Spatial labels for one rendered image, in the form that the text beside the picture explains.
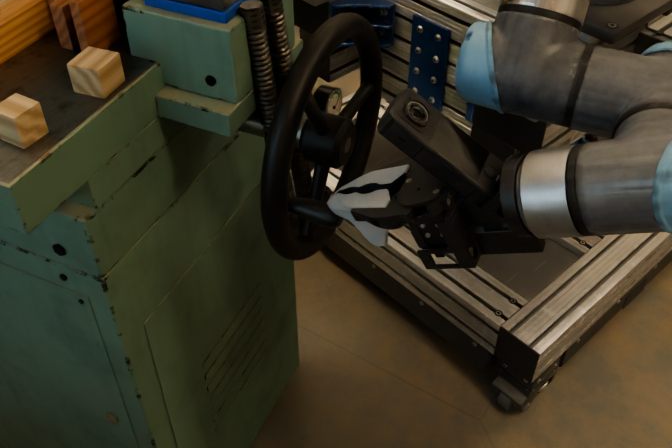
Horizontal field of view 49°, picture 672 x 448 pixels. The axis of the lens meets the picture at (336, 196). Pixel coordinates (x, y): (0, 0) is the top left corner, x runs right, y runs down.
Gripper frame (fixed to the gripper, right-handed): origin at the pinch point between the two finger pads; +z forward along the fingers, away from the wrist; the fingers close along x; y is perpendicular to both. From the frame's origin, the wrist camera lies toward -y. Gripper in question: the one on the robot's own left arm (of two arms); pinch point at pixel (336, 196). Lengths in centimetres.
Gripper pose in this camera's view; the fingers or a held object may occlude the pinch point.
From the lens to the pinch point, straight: 73.6
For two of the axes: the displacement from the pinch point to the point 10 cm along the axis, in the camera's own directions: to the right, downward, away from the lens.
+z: -7.8, 0.8, 6.2
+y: 4.6, 7.5, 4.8
